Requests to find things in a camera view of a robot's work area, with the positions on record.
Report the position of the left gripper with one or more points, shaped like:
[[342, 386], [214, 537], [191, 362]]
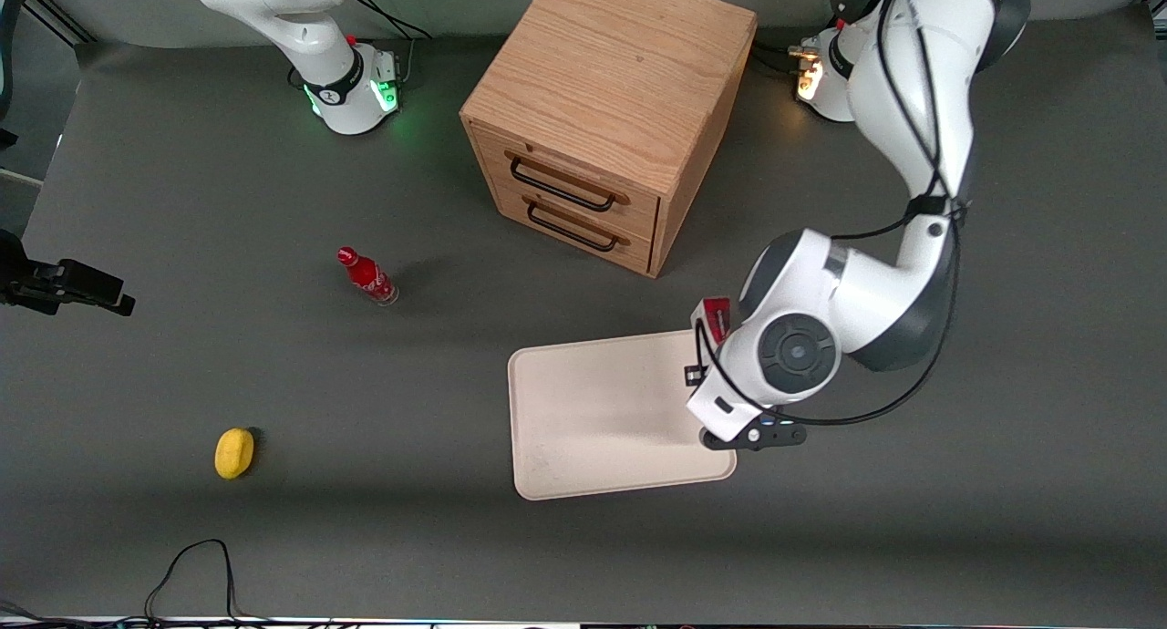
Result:
[[691, 375]]

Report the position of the red cookie box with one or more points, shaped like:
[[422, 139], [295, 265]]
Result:
[[714, 316]]

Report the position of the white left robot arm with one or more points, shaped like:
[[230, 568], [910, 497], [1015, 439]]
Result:
[[912, 91]]

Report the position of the cream plastic tray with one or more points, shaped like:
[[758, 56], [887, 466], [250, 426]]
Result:
[[602, 415]]

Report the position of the wooden two-drawer cabinet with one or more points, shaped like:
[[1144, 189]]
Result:
[[602, 100]]

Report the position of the red soda bottle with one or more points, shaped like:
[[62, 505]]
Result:
[[367, 276]]

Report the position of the yellow lemon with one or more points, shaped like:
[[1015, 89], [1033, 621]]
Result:
[[233, 453]]

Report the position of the black stand pole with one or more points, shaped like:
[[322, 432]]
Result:
[[9, 55]]

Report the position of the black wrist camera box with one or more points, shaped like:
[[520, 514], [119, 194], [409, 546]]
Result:
[[757, 435]]

